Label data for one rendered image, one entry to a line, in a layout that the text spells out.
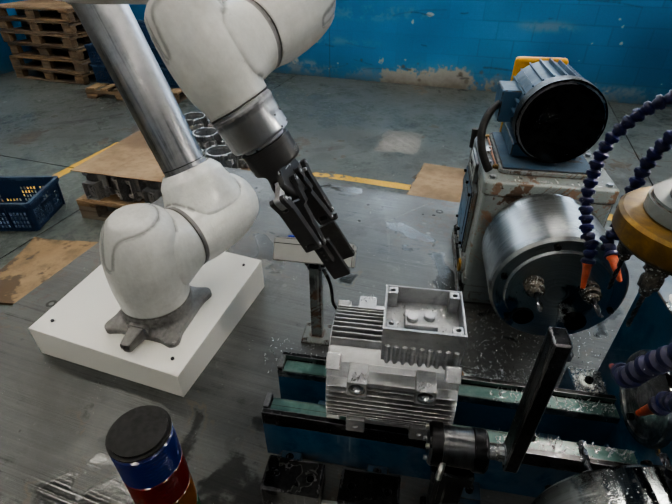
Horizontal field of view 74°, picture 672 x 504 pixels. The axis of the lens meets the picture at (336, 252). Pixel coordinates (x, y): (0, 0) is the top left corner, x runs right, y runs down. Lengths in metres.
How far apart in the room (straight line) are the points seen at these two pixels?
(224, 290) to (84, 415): 0.39
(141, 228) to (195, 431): 0.41
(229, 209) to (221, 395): 0.41
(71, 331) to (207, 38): 0.78
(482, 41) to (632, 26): 1.55
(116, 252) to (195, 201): 0.20
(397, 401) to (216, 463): 0.39
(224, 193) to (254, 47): 0.50
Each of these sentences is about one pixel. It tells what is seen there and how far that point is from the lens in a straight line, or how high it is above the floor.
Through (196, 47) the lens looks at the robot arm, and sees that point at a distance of 0.59.
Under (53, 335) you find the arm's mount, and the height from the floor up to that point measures 0.88.
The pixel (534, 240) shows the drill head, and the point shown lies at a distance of 0.90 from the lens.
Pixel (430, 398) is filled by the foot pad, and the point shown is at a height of 1.06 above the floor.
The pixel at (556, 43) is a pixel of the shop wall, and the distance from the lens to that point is 6.22.
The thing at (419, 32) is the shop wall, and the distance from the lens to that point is 6.26.
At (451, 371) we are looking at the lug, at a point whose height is 1.09.
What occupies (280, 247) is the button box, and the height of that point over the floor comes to 1.07.
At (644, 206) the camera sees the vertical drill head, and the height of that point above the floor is 1.34.
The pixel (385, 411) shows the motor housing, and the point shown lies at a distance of 0.72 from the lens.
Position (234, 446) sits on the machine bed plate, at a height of 0.80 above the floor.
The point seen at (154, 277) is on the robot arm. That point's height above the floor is 1.05.
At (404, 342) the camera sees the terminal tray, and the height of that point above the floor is 1.12.
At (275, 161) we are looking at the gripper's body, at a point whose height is 1.36.
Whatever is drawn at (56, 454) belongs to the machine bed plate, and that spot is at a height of 0.80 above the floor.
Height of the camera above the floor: 1.60
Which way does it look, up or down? 35 degrees down
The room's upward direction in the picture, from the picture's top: straight up
